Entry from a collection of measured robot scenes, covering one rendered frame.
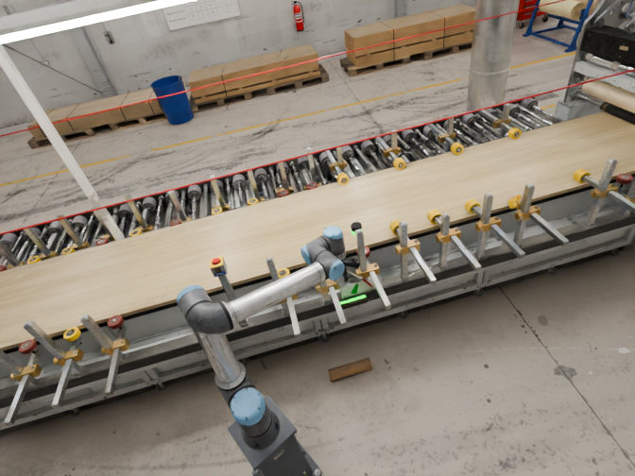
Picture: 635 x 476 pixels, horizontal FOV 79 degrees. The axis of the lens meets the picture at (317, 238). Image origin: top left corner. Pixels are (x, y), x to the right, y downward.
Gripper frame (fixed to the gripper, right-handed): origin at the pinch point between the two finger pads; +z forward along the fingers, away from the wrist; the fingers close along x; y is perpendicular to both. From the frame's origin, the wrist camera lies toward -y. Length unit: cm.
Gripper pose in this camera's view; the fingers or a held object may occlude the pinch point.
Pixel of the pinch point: (346, 281)
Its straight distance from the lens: 205.0
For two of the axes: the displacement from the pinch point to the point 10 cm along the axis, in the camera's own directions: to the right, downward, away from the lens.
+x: 2.4, 6.0, -7.6
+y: -9.6, 2.8, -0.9
